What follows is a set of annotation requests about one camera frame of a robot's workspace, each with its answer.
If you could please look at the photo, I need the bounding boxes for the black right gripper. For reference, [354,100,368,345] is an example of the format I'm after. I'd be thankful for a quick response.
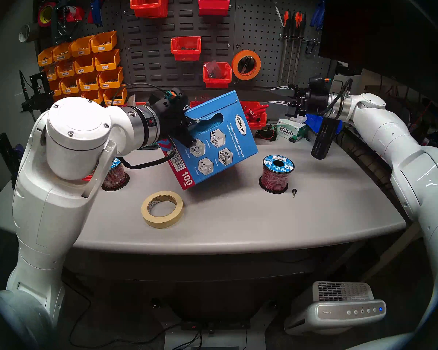
[267,84,333,118]

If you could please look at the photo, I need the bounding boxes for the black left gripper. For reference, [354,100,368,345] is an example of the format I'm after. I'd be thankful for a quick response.
[160,112,202,150]

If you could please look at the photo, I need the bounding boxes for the blue shop towel box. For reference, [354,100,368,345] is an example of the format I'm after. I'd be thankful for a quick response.
[159,90,259,190]

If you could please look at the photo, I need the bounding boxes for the red bin with red tools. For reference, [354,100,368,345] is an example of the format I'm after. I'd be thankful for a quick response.
[240,101,269,130]

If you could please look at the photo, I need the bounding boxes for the Kimtech tissue box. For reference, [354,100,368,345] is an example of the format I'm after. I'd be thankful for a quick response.
[276,114,310,143]

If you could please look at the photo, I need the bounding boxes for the red bin with plastic bag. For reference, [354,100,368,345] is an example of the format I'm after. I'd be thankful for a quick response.
[203,62,233,89]

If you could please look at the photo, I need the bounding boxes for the orange tape roll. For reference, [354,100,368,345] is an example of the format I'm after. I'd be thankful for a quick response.
[231,50,262,81]

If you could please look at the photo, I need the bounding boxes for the black cylindrical bottle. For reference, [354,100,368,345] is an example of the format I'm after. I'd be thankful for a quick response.
[311,118,339,160]

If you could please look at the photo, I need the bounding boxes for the dark grey pegboard panel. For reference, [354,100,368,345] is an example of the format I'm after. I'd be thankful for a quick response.
[36,0,338,94]

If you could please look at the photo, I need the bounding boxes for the yellow bin labelled M4 hex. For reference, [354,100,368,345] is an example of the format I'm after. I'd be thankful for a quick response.
[103,84,128,106]

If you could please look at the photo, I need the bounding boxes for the yellow bin labelled M3-6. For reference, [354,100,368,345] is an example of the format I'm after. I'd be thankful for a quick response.
[98,66,124,89]

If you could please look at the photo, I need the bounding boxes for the beige masking tape roll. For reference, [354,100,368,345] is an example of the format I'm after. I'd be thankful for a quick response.
[141,191,184,229]

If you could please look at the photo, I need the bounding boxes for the yellow bin labelled M3-4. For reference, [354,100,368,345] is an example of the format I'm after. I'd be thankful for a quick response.
[94,48,121,71]

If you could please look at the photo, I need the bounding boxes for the dark red plastic bin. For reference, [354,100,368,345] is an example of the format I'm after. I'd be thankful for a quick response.
[198,0,231,16]

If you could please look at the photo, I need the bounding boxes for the yellow bin labelled M3X6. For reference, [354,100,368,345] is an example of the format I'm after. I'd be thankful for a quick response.
[91,31,118,53]

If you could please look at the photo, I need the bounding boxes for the blue hand tool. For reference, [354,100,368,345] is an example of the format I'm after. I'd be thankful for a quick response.
[91,0,103,27]

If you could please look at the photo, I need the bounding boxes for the black metal stand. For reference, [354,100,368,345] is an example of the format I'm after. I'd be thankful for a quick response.
[21,71,59,113]

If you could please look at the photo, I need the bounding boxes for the red hand tool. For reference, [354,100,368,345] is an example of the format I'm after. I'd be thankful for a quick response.
[64,6,85,23]

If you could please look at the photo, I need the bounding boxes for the red yellow tape roll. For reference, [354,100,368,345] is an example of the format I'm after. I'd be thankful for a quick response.
[36,2,57,28]

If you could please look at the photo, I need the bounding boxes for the white air purifier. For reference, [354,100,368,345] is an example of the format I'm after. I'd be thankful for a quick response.
[284,281,387,335]

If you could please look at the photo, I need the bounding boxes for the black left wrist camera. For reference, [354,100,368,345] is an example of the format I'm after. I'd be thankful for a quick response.
[156,87,188,114]

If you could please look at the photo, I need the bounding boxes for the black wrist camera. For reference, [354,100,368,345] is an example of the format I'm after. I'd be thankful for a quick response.
[308,76,332,95]
[156,87,188,114]

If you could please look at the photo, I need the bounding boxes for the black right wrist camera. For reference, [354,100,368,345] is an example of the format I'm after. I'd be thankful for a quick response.
[308,76,332,95]

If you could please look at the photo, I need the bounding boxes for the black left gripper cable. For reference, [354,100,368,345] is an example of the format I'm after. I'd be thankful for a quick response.
[118,147,176,170]

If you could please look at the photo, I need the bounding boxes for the red wire spool labelled 18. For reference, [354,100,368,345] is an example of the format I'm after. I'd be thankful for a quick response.
[259,154,295,194]

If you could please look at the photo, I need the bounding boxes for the red wire spool labelled 20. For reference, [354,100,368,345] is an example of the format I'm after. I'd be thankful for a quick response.
[101,157,130,191]

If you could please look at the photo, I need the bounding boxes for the blue handled pliers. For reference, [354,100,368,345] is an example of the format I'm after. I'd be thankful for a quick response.
[310,0,326,31]

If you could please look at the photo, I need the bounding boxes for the black upright post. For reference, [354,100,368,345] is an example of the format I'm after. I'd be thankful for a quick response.
[0,133,20,188]

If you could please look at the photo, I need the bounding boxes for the grey duct tape roll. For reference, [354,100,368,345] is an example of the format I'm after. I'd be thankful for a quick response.
[18,23,39,43]

